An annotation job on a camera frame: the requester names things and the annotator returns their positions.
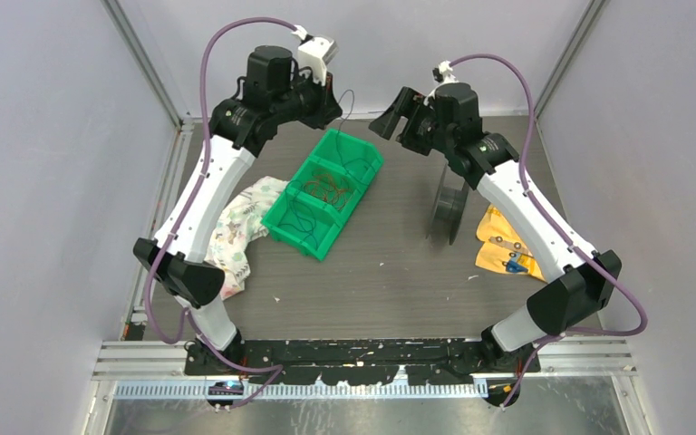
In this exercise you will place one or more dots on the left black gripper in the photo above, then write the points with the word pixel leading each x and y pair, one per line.
pixel 327 107

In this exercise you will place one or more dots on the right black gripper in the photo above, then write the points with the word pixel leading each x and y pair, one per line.
pixel 410 103

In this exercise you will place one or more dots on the black cable spool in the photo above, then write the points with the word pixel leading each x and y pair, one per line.
pixel 448 208

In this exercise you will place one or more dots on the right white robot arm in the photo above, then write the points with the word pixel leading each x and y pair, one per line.
pixel 574 288

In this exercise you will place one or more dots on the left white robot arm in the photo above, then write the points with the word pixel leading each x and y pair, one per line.
pixel 175 255

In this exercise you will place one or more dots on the green three-compartment bin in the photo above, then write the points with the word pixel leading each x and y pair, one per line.
pixel 320 198

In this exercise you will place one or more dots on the white patterned cloth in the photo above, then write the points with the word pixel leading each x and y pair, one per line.
pixel 239 224

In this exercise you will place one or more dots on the yellow printed cloth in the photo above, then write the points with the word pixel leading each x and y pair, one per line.
pixel 503 251

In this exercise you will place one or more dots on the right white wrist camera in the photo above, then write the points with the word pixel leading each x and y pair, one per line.
pixel 442 74

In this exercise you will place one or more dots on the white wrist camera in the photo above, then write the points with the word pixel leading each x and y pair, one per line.
pixel 442 74
pixel 314 53

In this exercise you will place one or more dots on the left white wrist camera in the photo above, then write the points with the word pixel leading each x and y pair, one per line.
pixel 314 53

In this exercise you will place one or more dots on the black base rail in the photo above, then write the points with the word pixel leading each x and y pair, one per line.
pixel 447 361

